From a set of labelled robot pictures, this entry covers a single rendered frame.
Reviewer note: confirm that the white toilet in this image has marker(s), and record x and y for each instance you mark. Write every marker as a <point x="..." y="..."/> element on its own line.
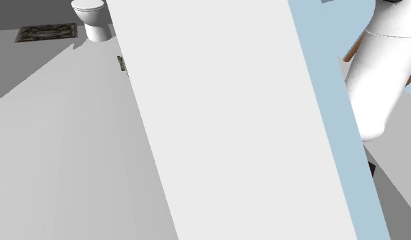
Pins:
<point x="92" y="20"/>

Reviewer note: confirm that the brown wooden frame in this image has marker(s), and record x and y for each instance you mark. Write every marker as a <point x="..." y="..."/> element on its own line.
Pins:
<point x="353" y="50"/>

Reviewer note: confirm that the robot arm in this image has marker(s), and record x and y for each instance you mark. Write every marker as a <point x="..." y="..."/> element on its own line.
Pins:
<point x="379" y="73"/>

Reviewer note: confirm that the dark patterned floor mat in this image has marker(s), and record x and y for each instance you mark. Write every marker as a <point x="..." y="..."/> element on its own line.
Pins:
<point x="47" y="32"/>

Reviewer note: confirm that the white door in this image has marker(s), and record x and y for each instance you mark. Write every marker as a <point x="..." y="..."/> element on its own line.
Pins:
<point x="231" y="119"/>

